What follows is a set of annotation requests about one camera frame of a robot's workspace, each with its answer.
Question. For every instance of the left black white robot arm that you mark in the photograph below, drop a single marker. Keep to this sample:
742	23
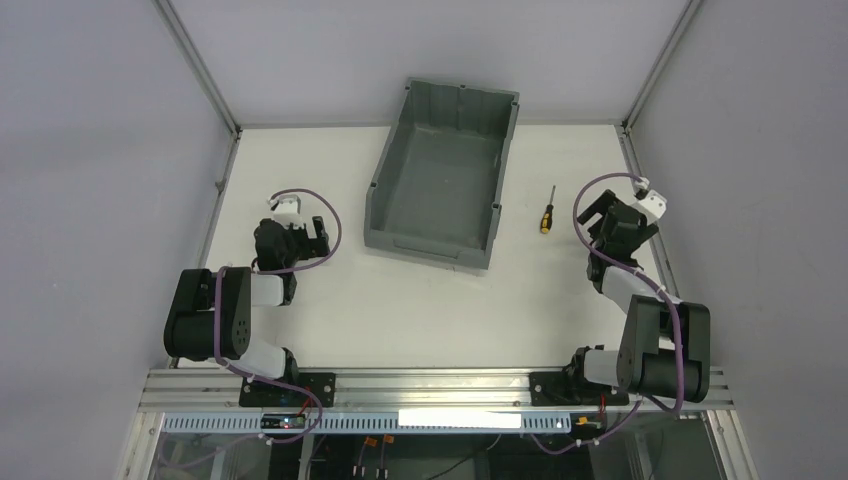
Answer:
210	318

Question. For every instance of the aluminium frame post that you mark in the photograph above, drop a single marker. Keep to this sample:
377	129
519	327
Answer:
196	63
669	47

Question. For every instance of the grey slotted cable duct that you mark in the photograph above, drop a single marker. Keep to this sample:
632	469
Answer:
404	421

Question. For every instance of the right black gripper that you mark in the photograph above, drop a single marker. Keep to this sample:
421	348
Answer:
611	216

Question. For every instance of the left aluminium frame post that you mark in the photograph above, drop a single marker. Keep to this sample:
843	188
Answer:
196	63

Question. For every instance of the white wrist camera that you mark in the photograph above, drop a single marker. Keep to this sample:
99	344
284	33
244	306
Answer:
286	210
651	204

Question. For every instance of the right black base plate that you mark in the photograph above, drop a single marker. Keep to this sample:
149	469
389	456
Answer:
570	391

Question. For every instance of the right aluminium frame post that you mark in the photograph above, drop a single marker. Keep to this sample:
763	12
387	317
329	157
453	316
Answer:
669	47

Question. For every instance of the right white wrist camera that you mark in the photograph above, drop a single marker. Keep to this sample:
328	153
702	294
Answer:
651	204

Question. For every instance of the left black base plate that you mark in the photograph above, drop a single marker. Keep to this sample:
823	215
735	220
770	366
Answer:
288	391

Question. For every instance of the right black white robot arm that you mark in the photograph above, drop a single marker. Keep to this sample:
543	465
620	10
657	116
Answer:
665	348

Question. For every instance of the aluminium front rail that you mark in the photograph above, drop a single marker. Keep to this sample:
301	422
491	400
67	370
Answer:
359	390

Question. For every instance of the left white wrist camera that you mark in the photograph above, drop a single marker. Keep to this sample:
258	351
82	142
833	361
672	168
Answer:
286	210

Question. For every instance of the grey plastic storage bin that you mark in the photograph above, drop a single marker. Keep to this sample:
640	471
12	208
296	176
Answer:
436	191

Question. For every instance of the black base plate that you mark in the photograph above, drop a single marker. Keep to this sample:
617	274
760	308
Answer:
288	391
570	391

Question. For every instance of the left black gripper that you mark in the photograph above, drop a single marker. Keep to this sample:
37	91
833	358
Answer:
309	237

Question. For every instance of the black yellow handled screwdriver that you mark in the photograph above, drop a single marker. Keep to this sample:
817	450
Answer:
546	220

